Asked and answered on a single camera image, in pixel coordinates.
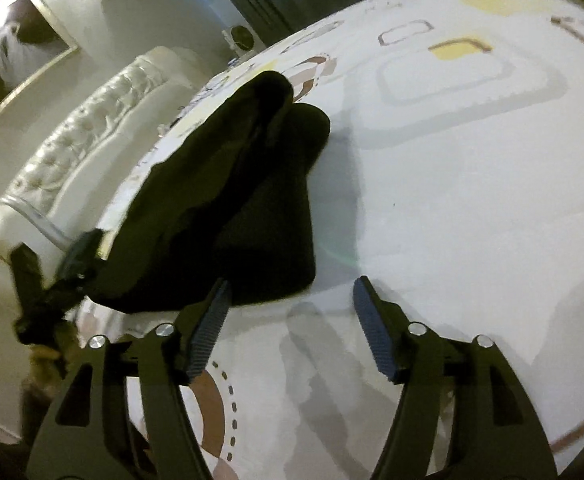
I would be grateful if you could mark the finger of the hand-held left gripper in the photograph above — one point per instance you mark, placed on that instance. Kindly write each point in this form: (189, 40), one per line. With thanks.
(79, 256)

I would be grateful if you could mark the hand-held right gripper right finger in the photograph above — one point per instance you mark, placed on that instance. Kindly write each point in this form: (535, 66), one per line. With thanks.
(374, 332)

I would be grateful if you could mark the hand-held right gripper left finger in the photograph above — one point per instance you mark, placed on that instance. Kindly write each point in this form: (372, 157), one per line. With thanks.
(210, 327)

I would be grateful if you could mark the black pants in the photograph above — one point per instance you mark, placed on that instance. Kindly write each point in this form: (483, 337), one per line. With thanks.
(231, 200)

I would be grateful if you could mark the white tufted headboard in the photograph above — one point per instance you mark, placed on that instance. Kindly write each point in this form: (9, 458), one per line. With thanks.
(71, 160)

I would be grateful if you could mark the white patterned bed cover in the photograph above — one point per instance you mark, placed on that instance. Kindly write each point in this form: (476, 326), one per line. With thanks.
(447, 185)

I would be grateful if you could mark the round black white device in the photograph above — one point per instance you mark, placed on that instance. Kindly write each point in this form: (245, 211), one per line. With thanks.
(241, 37)

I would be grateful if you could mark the framed wall picture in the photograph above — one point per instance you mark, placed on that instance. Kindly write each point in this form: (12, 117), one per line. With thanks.
(16, 45)

